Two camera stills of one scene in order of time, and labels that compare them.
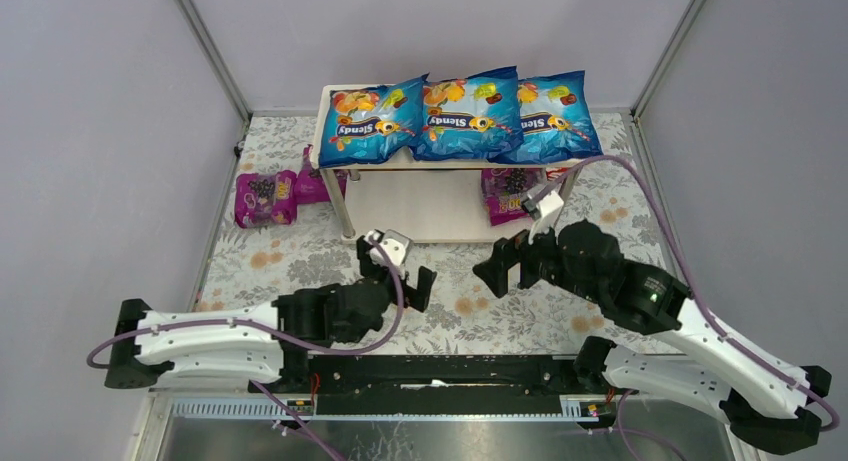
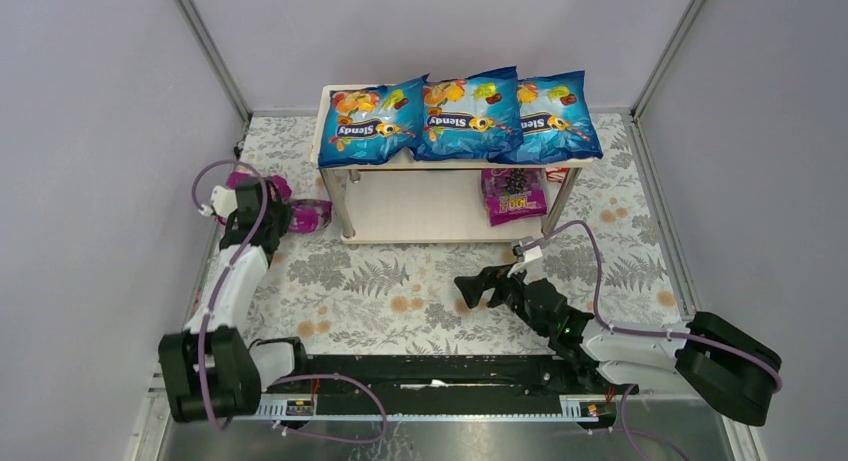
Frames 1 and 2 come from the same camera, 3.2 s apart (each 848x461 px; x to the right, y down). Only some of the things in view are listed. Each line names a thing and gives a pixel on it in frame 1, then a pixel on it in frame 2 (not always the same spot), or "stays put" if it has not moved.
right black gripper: [520, 262] -> [502, 293]
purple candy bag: [310, 185] -> [309, 215]
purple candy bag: [505, 188] stays put
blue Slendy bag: [557, 121] stays put
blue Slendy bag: [473, 117] stays put
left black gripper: [395, 280] -> [278, 206]
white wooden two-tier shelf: [426, 201] stays put
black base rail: [430, 381] stays put
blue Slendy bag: [372, 124] stays put
